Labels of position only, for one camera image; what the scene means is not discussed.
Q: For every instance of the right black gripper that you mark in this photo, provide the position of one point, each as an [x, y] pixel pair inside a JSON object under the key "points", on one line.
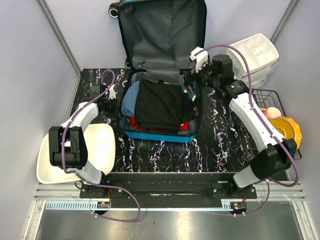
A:
{"points": [[190, 78]]}

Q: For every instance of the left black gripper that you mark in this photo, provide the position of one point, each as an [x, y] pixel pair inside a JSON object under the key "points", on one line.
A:
{"points": [[117, 106]]}

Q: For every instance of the blue garment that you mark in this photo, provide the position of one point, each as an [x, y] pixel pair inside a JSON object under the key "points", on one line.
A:
{"points": [[129, 100]]}

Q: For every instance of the black garment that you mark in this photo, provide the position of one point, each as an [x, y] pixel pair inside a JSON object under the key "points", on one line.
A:
{"points": [[162, 103]]}

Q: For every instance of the blue fish print suitcase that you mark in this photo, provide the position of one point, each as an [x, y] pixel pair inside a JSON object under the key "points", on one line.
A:
{"points": [[158, 37]]}

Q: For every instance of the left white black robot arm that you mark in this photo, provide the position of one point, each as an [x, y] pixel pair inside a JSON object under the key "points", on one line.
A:
{"points": [[85, 150]]}

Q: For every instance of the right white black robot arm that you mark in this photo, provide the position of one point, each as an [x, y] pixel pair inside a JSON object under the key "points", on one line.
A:
{"points": [[275, 152]]}

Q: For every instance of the teal white striped towel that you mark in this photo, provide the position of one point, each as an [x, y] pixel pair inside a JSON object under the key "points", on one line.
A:
{"points": [[190, 95]]}

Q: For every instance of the white plastic basin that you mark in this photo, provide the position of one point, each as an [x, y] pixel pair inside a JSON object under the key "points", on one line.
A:
{"points": [[101, 146]]}

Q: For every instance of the red garment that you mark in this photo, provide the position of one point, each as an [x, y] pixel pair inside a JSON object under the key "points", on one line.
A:
{"points": [[158, 127]]}

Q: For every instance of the white plastic drawer organizer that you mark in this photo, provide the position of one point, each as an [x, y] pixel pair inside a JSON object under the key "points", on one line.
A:
{"points": [[260, 55]]}

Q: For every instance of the pink cup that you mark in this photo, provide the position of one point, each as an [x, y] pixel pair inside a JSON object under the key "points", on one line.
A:
{"points": [[271, 112]]}

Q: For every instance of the yellow scalloped plate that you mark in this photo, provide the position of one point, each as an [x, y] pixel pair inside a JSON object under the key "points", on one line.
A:
{"points": [[288, 128]]}

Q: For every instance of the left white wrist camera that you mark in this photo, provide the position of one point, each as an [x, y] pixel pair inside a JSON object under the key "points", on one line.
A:
{"points": [[111, 93]]}

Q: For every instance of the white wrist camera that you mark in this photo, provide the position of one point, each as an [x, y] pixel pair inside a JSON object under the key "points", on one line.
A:
{"points": [[111, 93], [200, 57]]}

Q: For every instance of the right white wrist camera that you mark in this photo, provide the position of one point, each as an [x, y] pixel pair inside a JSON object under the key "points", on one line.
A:
{"points": [[200, 57]]}

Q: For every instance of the black wire dish rack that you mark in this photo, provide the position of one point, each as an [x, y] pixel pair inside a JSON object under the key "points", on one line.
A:
{"points": [[265, 99]]}

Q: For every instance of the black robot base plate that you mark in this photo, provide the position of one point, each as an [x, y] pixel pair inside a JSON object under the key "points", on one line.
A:
{"points": [[122, 187]]}

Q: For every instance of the aluminium slotted rail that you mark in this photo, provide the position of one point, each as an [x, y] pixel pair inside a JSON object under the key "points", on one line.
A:
{"points": [[67, 196]]}

